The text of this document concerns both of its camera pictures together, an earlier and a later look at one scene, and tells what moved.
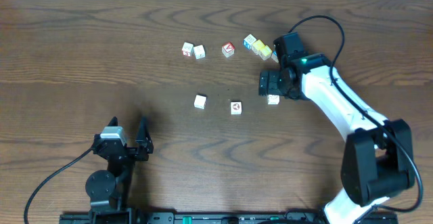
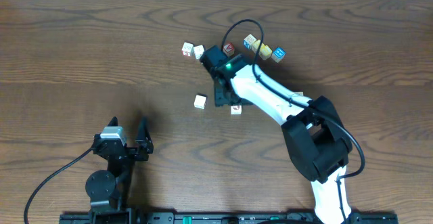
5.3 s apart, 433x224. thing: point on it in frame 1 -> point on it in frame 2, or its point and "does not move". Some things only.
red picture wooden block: x=235 y=107 does not move
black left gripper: x=138 y=153 does not move
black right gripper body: x=278 y=84 -> x=231 y=99
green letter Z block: x=199 y=101 does not move
